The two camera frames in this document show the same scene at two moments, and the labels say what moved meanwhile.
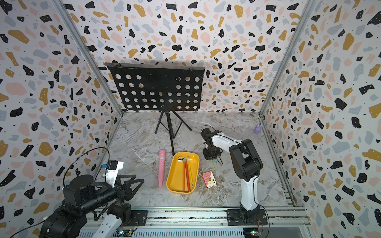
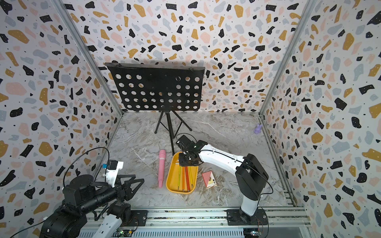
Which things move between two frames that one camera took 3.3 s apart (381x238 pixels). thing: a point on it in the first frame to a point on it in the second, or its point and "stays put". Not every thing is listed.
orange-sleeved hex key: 183,176 stays put
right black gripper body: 210,153 to 184,160
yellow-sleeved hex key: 190,171 stays put
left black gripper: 127,194 stays put
